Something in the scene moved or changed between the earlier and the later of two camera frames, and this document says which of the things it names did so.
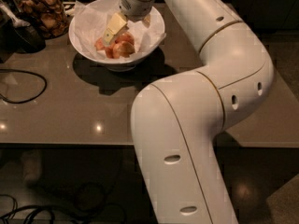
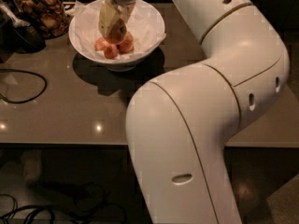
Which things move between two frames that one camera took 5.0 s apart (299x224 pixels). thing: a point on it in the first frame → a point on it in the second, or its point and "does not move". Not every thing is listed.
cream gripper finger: x=147 y=21 → x=125 y=11
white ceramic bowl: x=135 y=41 does not move
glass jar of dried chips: x=42 y=7 does not move
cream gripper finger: x=115 y=23 → x=108 y=13
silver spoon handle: x=15 y=21 does not move
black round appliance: x=27 y=39 does not move
